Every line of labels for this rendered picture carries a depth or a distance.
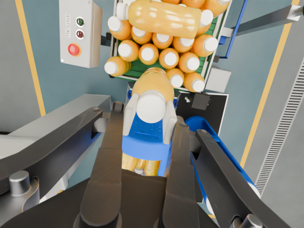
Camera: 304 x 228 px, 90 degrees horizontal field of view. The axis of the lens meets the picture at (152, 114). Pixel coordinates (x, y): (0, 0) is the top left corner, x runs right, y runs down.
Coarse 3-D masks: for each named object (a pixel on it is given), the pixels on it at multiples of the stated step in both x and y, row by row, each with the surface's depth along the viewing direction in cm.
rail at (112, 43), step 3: (114, 0) 55; (117, 0) 56; (114, 3) 56; (117, 3) 57; (114, 6) 56; (114, 9) 56; (114, 12) 57; (114, 15) 57; (111, 36) 60; (111, 39) 60; (114, 39) 62; (111, 42) 60; (114, 42) 63; (111, 45) 61; (111, 48) 61; (111, 51) 62; (111, 54) 62
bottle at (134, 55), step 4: (124, 40) 52; (128, 40) 52; (120, 44) 51; (128, 44) 51; (132, 44) 51; (136, 44) 54; (132, 48) 51; (136, 48) 53; (132, 52) 51; (136, 52) 53; (120, 56) 53; (128, 56) 51; (132, 56) 52; (136, 56) 55; (124, 60) 55; (128, 60) 54; (132, 60) 55
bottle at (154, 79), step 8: (144, 72) 32; (152, 72) 26; (160, 72) 29; (144, 80) 23; (152, 80) 23; (160, 80) 23; (168, 80) 25; (136, 88) 23; (144, 88) 22; (152, 88) 22; (160, 88) 22; (168, 88) 23; (168, 96) 23
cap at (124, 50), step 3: (120, 45) 48; (123, 45) 48; (126, 45) 48; (120, 48) 48; (123, 48) 48; (126, 48) 48; (129, 48) 48; (120, 51) 48; (123, 51) 48; (126, 51) 48; (129, 51) 48; (120, 54) 49; (123, 54) 49; (126, 54) 49; (129, 54) 50
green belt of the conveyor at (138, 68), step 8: (208, 32) 65; (120, 40) 67; (136, 64) 71; (144, 64) 71; (152, 64) 70; (160, 64) 75; (200, 64) 70; (128, 72) 72; (136, 72) 72; (128, 80) 75
